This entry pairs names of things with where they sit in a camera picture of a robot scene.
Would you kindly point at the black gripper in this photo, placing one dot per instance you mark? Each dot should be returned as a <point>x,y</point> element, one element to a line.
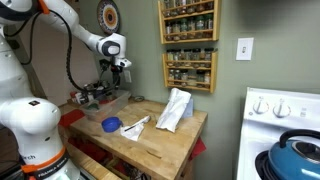
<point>115,71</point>

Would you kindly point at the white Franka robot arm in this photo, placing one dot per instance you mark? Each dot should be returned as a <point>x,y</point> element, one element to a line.
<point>31,120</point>

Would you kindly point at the blue plastic cup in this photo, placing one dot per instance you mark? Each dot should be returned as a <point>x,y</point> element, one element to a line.
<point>111,125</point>

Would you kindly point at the glass spice jar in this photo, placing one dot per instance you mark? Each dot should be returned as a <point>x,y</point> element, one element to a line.
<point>181,4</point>
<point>166,5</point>
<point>200,22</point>
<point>209,20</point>
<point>169,27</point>
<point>200,76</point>
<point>178,55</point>
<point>209,2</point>
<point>184,76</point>
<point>190,4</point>
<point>207,77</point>
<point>177,76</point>
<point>176,28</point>
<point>200,3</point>
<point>171,75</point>
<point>196,54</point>
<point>187,54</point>
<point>208,53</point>
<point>191,24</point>
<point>170,55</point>
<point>183,25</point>

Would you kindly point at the wooden spice rack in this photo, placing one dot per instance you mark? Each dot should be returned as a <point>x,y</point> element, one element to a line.
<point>188,40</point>
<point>188,87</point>

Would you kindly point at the clear plastic storage bin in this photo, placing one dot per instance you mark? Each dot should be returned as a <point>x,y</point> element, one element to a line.
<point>106,106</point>

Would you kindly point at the silver metal can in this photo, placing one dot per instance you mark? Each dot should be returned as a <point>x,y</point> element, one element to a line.
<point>88,89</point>

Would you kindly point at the green item in bin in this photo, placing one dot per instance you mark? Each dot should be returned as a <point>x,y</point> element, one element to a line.
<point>92,106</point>

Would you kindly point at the red and white container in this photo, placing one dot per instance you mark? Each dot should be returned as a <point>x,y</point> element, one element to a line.
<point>78,97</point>

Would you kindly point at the small grey rounded utensil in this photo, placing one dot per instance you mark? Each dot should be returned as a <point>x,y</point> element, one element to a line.
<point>149,117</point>

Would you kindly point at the red mat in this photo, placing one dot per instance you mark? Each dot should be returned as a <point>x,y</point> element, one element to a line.
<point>70,117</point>

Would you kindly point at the red items under cart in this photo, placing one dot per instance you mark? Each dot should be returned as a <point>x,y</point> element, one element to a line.
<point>90,150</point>

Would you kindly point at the light blue box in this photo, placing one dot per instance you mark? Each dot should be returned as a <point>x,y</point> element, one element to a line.
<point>188,108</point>

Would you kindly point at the wooden butcher block cart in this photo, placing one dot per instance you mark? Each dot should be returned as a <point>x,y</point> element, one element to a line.
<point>160,146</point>

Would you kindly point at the red hanging cloth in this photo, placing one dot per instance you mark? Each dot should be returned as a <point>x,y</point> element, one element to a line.
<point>198,148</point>

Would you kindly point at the white stove knob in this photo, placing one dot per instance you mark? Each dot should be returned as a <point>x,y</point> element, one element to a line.
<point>281,110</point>
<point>260,106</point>

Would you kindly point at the white kitchen stove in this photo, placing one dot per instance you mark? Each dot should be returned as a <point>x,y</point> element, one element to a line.
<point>260,140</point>

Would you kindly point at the black stove burner coil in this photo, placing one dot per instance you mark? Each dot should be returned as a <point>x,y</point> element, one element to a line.
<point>261,165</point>

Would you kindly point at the white wall outlet plate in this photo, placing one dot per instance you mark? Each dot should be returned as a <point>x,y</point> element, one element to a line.
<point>128,76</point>

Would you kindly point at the white light switch plate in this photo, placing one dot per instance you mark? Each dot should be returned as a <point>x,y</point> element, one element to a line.
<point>244,49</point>

